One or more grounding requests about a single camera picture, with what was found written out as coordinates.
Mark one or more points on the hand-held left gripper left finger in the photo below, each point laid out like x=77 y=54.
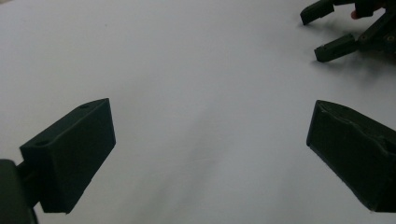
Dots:
x=68 y=155

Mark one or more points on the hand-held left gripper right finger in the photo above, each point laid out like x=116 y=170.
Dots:
x=355 y=155

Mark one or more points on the white foam mat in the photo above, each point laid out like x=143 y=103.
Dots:
x=202 y=77

